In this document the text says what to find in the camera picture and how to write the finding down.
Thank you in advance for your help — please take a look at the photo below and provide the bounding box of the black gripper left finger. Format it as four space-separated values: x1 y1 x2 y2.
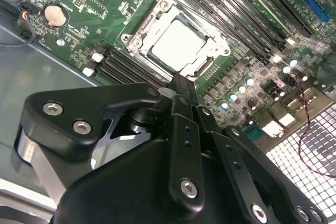
12 73 206 214

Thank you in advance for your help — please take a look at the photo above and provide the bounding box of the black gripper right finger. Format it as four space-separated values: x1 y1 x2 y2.
188 76 329 224

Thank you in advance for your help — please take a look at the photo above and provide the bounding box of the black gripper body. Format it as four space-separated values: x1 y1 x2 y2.
52 108 249 224

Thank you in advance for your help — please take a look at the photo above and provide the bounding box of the silver square CPU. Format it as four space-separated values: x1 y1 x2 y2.
146 14 212 74

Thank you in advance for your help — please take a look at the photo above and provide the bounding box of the metal socket cover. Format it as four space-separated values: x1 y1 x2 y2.
135 0 224 79

